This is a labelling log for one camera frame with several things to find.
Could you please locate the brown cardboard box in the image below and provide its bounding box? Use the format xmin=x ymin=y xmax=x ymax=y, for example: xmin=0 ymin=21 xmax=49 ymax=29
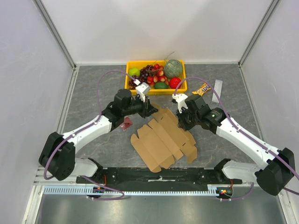
xmin=130 ymin=105 xmax=198 ymax=173

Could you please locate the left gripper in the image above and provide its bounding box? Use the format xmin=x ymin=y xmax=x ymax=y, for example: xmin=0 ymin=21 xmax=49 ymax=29
xmin=122 ymin=93 xmax=158 ymax=119

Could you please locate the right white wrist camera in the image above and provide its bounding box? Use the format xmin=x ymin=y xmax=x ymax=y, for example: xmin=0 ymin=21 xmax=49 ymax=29
xmin=172 ymin=93 xmax=188 ymax=113

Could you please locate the green avocado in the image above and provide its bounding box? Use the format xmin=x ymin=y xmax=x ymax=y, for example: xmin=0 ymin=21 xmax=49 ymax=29
xmin=154 ymin=82 xmax=169 ymax=89

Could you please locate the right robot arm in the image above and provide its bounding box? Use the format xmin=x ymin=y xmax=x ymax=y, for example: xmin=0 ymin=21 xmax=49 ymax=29
xmin=172 ymin=94 xmax=296 ymax=196

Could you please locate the slotted cable duct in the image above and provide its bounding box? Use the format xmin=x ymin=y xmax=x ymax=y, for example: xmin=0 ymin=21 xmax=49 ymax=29
xmin=43 ymin=186 xmax=219 ymax=196

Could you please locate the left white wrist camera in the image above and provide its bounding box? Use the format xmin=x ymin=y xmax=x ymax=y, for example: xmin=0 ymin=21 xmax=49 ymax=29
xmin=134 ymin=79 xmax=151 ymax=96

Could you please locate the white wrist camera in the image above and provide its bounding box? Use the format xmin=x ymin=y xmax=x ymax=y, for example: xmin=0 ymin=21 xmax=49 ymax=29
xmin=172 ymin=93 xmax=188 ymax=113
xmin=134 ymin=79 xmax=151 ymax=96

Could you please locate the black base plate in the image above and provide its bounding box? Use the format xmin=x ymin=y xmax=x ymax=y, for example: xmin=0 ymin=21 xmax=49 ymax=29
xmin=90 ymin=167 xmax=242 ymax=186

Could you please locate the aluminium front rail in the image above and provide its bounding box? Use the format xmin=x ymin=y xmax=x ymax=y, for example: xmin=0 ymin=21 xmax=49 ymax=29
xmin=34 ymin=167 xmax=288 ymax=187

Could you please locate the green apple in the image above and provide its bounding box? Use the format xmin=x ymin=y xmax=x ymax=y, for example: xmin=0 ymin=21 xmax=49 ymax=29
xmin=128 ymin=68 xmax=140 ymax=77

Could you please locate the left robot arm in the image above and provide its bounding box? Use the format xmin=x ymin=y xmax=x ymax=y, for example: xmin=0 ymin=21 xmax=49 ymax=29
xmin=38 ymin=89 xmax=158 ymax=183

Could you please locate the red tomato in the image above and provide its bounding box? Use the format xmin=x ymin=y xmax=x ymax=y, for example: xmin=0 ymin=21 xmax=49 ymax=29
xmin=169 ymin=77 xmax=181 ymax=89

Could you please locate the red strawberry bunch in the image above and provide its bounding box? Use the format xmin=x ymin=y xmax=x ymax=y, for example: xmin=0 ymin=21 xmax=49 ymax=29
xmin=151 ymin=63 xmax=169 ymax=85

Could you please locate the small red packet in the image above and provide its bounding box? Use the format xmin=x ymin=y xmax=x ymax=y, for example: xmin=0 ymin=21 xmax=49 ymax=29
xmin=120 ymin=117 xmax=133 ymax=131

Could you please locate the green netted melon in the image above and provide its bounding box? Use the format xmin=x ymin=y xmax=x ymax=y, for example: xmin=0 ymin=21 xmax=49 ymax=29
xmin=164 ymin=59 xmax=183 ymax=78

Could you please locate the yellow candy packet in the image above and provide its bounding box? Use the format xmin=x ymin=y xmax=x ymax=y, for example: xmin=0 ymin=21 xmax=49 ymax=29
xmin=192 ymin=83 xmax=211 ymax=97

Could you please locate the purple grape bunch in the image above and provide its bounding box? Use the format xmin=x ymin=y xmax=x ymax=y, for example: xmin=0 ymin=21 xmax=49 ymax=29
xmin=132 ymin=65 xmax=155 ymax=89

